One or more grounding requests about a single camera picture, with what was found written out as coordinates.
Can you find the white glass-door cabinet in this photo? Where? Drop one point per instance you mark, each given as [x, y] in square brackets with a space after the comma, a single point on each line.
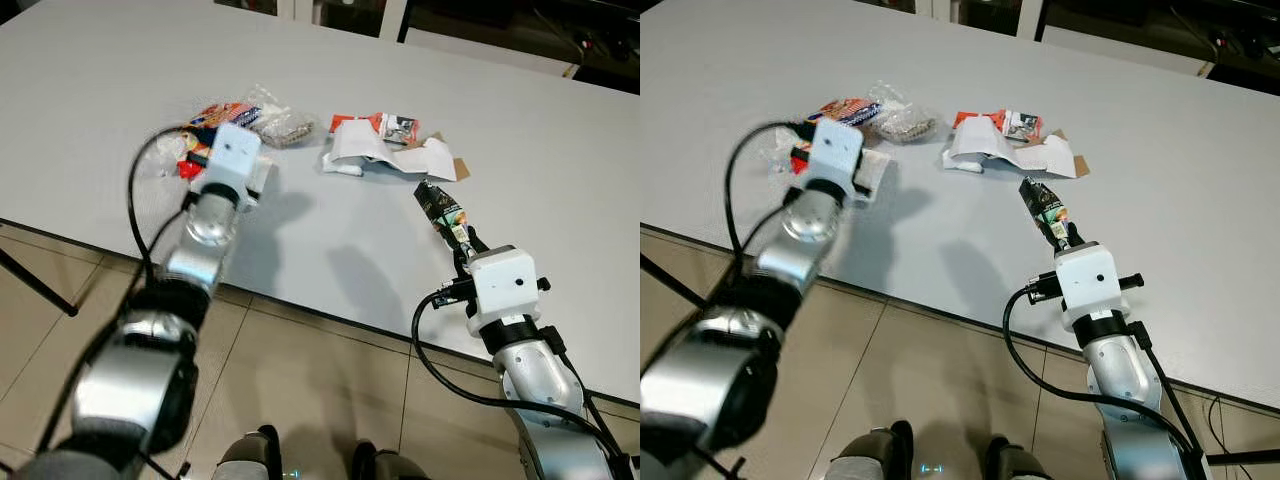
[1030, 15]
[392, 15]

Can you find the robot right leg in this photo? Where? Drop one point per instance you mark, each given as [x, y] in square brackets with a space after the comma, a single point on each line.
[1015, 465]
[395, 468]

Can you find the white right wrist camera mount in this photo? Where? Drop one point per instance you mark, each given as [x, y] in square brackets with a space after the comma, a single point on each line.
[505, 285]
[1090, 280]

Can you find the robot left leg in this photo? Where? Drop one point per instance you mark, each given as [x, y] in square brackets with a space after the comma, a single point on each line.
[250, 455]
[870, 455]

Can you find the clear bag of brown bits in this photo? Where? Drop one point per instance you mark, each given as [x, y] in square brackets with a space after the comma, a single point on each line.
[285, 125]
[905, 122]

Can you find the crumpled white paper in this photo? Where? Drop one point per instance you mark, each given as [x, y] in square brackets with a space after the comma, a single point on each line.
[350, 145]
[975, 140]

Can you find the brown cardboard scrap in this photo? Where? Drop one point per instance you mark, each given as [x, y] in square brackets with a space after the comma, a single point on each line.
[1081, 165]
[461, 170]

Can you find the black table leg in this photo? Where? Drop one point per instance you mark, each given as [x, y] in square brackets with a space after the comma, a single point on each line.
[670, 282]
[40, 283]

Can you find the red white picture packet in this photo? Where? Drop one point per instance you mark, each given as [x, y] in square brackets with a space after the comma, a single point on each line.
[1020, 125]
[400, 128]

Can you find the robot leg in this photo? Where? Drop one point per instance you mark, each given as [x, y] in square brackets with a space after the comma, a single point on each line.
[870, 455]
[1015, 465]
[250, 455]
[395, 468]

